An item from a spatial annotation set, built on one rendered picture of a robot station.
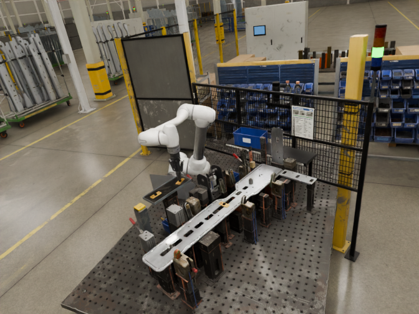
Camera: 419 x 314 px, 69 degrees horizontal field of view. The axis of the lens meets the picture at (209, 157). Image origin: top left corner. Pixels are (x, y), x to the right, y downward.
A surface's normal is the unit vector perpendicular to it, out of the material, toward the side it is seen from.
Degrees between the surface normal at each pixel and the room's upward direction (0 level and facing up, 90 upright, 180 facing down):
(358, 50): 90
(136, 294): 0
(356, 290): 0
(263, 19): 90
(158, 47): 89
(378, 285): 0
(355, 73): 90
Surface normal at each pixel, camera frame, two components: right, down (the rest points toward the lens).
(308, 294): -0.12, -0.88
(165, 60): -0.40, 0.46
